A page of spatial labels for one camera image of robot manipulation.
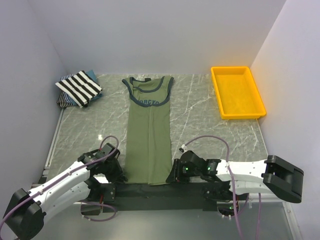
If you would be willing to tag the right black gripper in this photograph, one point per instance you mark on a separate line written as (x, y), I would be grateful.
(176, 176)

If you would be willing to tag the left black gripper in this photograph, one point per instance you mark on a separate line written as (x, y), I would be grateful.
(118, 176)

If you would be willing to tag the green motorcycle tank top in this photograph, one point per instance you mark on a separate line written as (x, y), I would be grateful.
(148, 157)

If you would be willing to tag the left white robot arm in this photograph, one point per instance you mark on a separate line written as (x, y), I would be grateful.
(89, 180)

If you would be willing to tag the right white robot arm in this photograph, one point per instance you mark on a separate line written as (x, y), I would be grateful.
(273, 175)

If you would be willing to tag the thin striped navy tank top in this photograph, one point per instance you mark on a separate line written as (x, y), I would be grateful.
(64, 101)

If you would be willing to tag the black white striped tank top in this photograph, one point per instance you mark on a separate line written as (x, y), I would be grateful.
(80, 87)

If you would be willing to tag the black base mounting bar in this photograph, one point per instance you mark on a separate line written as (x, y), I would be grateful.
(174, 196)

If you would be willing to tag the yellow plastic tray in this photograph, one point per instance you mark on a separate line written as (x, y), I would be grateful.
(236, 93)

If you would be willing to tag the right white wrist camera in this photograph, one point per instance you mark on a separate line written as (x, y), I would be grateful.
(183, 148)

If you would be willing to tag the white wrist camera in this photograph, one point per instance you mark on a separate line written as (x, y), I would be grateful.
(108, 149)
(183, 148)

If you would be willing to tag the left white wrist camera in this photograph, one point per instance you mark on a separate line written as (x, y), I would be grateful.
(108, 149)

